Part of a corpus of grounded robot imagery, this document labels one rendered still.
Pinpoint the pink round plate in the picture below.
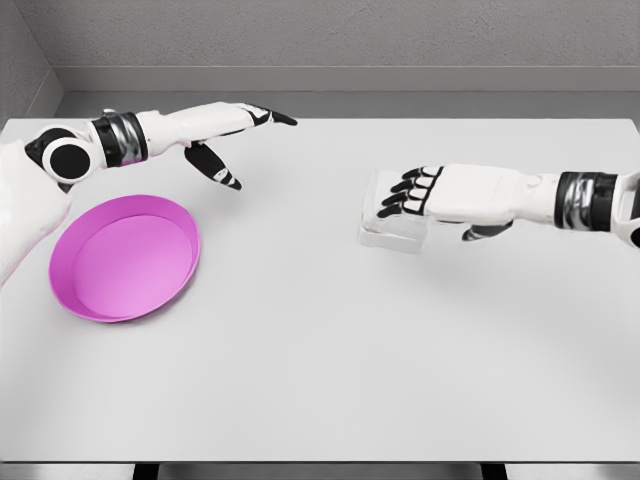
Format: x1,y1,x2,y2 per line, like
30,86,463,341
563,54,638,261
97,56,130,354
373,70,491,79
48,195,202,325

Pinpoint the clear plastic box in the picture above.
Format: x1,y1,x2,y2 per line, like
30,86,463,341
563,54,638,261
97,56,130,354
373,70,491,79
357,168,432,254

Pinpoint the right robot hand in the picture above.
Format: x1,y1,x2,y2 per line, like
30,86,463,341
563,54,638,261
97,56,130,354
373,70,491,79
376,163,526,242

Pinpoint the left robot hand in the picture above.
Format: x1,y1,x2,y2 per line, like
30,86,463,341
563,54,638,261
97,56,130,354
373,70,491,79
169,101,299,192

